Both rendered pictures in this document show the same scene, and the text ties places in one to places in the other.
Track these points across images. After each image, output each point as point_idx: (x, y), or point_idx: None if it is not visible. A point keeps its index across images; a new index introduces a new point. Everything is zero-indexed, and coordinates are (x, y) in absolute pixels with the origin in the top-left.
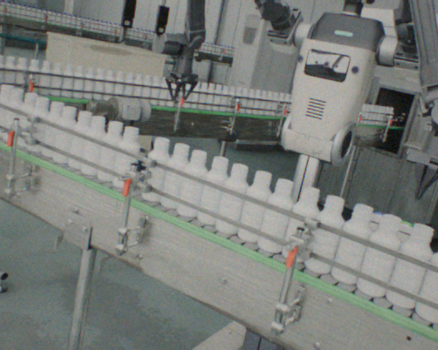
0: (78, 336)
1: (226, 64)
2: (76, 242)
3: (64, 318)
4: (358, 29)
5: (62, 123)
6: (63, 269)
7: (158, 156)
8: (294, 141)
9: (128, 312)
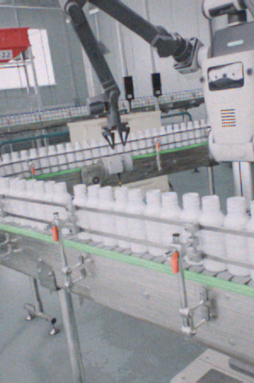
0: (77, 363)
1: None
2: (48, 286)
3: (103, 346)
4: (245, 34)
5: (17, 194)
6: (102, 305)
7: (78, 201)
8: (221, 152)
9: (155, 332)
